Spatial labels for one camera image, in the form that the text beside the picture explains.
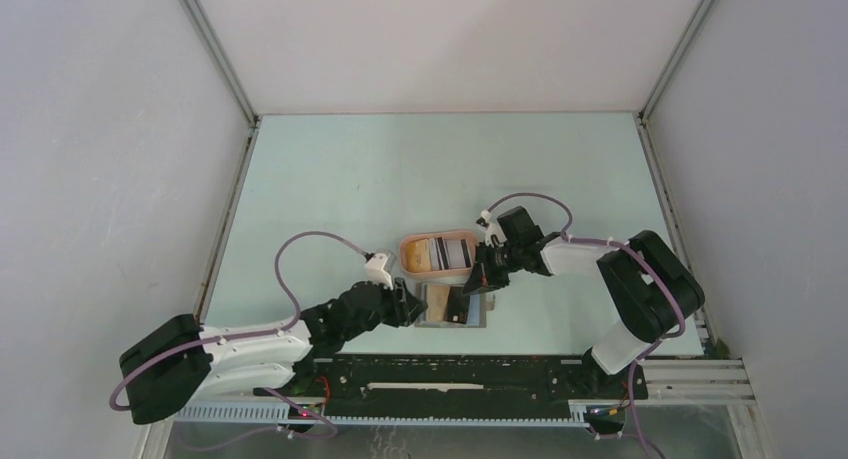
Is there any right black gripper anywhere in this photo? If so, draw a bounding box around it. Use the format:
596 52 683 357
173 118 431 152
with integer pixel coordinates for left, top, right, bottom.
462 241 522 297

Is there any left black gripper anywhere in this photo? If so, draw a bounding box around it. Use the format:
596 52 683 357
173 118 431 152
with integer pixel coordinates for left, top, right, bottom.
344 274 427 341

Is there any grey card holder wallet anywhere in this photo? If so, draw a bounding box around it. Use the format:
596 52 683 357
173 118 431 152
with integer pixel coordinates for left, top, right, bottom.
415 282 495 329

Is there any black credit card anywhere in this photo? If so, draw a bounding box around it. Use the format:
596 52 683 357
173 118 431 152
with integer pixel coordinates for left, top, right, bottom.
444 286 471 325

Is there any pink oval tray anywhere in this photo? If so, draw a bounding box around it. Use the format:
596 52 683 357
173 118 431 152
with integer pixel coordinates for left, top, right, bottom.
399 230 478 279

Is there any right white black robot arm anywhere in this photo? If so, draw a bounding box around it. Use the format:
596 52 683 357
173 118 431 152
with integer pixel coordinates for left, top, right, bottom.
463 206 705 397

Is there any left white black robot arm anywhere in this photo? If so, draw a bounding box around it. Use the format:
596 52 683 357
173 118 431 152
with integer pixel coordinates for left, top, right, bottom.
118 278 427 425

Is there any yellow credit card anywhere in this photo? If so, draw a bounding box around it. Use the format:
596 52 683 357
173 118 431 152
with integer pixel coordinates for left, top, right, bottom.
405 238 432 273

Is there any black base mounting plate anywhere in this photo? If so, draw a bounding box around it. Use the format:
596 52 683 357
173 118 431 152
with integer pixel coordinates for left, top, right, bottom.
277 354 649 421

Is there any right controller board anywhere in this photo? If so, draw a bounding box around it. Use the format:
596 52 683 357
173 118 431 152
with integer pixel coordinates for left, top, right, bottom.
585 407 627 422

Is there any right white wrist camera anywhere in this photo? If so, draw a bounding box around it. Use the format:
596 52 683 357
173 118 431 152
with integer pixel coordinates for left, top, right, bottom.
476 209 506 247

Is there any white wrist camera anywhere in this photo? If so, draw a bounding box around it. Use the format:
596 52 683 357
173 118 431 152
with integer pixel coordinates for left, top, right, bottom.
476 209 506 247
364 251 396 290

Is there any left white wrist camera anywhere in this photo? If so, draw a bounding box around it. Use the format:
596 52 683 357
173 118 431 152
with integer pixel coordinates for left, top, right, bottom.
364 251 396 290

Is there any white cable duct strip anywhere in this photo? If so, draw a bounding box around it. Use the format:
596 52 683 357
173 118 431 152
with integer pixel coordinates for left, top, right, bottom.
173 401 588 428

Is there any aluminium frame rail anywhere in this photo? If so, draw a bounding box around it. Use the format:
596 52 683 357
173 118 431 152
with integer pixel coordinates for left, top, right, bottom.
153 357 757 408

